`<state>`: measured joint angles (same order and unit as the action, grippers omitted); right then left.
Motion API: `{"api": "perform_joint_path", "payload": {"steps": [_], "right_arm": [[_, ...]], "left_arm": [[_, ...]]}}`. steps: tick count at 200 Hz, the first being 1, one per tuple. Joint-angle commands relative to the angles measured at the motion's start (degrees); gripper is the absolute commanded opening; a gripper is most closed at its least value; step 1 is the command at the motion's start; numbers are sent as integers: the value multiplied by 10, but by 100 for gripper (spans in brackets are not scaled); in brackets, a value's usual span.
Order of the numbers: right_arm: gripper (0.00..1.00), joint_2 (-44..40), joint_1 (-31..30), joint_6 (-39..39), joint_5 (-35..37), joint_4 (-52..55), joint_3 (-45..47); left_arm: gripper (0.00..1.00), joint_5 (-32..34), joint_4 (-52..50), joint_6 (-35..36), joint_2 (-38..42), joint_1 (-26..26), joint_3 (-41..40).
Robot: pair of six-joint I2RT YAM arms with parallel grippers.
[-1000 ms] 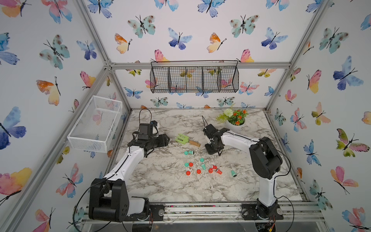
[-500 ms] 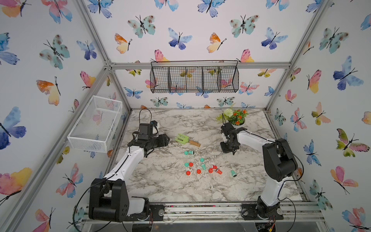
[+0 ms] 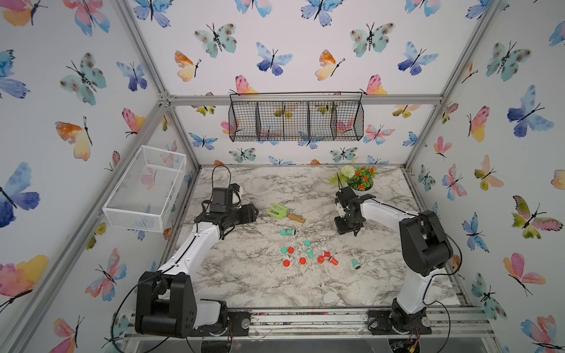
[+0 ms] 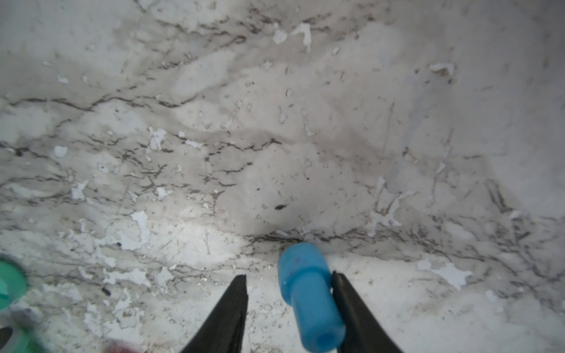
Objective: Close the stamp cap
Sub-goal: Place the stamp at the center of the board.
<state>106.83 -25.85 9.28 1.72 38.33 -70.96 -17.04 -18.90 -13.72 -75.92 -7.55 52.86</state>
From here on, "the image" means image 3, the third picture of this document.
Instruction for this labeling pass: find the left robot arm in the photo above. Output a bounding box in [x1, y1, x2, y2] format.
[135, 204, 259, 338]

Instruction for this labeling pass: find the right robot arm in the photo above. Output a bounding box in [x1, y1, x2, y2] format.
[335, 186, 453, 335]

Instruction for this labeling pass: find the potted flower plant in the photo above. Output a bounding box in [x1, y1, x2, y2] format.
[329, 165, 379, 192]

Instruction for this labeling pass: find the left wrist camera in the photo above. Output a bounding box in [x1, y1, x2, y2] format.
[210, 183, 241, 213]

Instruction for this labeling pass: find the white mesh wall basket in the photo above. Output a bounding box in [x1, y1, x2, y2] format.
[102, 145, 187, 232]

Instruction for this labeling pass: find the black wire wall basket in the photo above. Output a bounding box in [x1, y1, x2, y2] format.
[223, 92, 365, 143]

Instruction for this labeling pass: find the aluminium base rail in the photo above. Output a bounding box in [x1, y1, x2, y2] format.
[127, 306, 491, 341]

